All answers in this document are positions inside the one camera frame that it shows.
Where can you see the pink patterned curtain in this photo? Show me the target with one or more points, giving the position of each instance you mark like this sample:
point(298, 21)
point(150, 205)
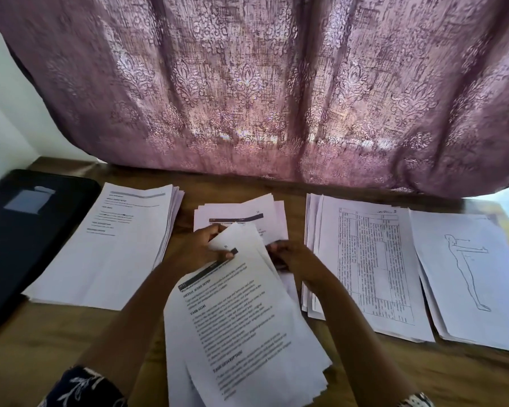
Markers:
point(263, 80)

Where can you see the person's right forearm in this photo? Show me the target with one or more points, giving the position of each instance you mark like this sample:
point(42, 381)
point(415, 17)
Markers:
point(365, 347)

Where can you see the stack of printed papers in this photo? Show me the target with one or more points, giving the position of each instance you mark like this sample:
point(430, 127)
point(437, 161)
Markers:
point(106, 250)

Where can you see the person's left forearm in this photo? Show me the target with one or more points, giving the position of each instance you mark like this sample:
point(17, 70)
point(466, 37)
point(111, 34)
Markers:
point(140, 322)

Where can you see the stack with dark header bar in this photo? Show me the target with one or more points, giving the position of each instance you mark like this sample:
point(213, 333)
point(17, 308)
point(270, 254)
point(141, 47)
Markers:
point(246, 335)

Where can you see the person's left hand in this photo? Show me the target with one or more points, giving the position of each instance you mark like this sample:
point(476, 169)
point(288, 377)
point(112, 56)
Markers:
point(199, 248)

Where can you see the person's right hand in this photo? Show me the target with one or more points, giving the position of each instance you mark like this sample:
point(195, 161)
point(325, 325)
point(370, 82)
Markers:
point(295, 258)

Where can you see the dark-header text paper pile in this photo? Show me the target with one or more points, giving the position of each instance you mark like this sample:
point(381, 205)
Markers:
point(254, 216)

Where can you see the black folder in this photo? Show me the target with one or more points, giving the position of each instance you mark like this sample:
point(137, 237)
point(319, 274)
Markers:
point(25, 241)

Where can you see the table-print paper pile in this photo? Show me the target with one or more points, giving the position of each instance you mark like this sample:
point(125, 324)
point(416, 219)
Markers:
point(373, 267)

